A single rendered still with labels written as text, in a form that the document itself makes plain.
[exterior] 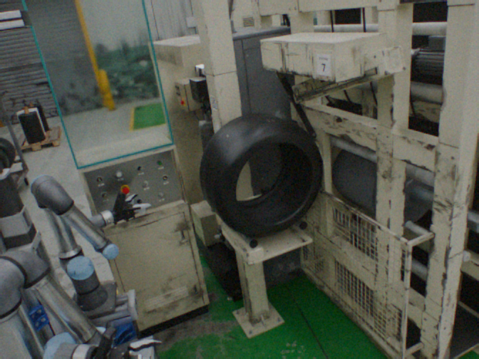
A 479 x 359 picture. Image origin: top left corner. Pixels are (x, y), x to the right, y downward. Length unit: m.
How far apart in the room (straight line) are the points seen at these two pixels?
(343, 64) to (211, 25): 0.70
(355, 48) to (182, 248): 1.60
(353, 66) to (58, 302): 1.32
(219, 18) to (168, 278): 1.61
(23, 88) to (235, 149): 9.99
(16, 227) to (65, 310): 0.38
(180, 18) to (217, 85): 9.03
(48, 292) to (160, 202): 1.15
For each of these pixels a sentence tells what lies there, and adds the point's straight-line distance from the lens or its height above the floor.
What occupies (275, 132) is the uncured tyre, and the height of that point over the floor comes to 1.43.
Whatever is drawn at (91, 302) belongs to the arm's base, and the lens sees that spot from 2.05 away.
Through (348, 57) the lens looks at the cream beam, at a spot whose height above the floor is 1.72.
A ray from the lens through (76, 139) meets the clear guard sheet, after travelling 2.19.
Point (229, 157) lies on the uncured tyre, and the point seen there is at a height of 1.36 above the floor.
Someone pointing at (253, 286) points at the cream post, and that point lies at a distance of 2.52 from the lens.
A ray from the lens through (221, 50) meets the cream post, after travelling 1.95.
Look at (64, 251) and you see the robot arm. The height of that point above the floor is 0.98.
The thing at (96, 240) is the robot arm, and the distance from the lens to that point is 1.95.
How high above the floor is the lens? 1.94
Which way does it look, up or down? 24 degrees down
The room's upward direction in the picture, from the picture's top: 8 degrees counter-clockwise
